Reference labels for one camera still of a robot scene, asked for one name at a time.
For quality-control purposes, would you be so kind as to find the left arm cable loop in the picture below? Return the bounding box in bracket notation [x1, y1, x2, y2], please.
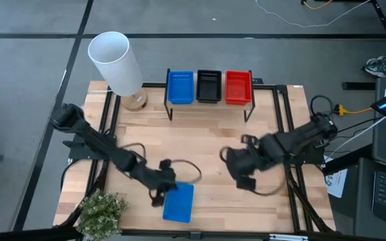
[171, 159, 203, 184]

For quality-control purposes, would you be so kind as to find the white shade wooden table lamp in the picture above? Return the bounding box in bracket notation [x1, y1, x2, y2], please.
[87, 31, 148, 112]

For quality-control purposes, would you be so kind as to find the white label strip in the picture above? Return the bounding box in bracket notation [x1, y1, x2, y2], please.
[269, 234, 310, 241]

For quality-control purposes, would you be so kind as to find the yellow floor cable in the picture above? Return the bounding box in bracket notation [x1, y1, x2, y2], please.
[301, 0, 334, 10]

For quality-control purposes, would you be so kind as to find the black metal table frame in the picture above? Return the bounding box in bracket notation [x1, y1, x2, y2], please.
[57, 82, 336, 241]

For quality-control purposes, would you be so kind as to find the white desk cable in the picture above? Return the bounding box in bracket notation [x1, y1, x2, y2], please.
[326, 116, 386, 158]

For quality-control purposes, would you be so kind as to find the large blue plastic basket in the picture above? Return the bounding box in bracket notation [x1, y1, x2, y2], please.
[162, 181, 195, 224]

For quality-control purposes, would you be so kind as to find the white floor cable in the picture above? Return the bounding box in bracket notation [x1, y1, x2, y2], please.
[255, 0, 371, 29]

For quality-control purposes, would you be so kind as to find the small green potted plant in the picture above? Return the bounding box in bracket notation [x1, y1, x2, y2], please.
[76, 189, 129, 241]

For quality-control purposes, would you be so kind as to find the red plastic slotted basket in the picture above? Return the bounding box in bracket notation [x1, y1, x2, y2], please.
[224, 70, 253, 106]

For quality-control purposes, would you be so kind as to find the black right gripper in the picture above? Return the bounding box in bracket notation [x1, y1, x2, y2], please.
[226, 147, 264, 191]

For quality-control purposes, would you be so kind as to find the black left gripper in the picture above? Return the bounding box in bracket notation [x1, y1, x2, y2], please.
[138, 165, 178, 208]

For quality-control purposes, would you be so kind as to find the right arm cable loop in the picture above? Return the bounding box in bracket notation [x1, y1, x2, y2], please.
[251, 177, 286, 197]

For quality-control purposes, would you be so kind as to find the black floor bar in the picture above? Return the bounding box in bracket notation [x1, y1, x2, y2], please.
[342, 81, 377, 91]

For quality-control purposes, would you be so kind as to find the person's shoe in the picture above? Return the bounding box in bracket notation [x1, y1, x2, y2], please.
[361, 55, 386, 79]

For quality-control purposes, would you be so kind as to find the black looped power cable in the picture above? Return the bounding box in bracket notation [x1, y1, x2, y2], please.
[309, 94, 335, 118]

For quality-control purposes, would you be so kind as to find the wooden shelf black metal frame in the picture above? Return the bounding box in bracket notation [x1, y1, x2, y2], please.
[164, 68, 257, 123]

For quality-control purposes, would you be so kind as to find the yellow power plug cable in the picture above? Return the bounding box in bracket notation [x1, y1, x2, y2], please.
[334, 103, 373, 117]

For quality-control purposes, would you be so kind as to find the blue plastic slotted basket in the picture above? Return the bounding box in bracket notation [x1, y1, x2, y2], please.
[167, 70, 195, 105]
[168, 71, 194, 103]

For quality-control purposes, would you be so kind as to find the white printed paper sheet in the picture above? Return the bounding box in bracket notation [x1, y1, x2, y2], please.
[324, 167, 348, 199]

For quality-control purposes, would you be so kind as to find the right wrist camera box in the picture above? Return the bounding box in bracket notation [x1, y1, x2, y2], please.
[241, 133, 258, 147]

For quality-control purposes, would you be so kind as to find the black plastic slotted basket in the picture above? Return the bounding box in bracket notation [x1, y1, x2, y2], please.
[195, 69, 223, 104]

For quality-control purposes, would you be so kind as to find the arm cable loop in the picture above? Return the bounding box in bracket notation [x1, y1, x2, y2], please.
[171, 159, 203, 184]
[251, 177, 286, 197]

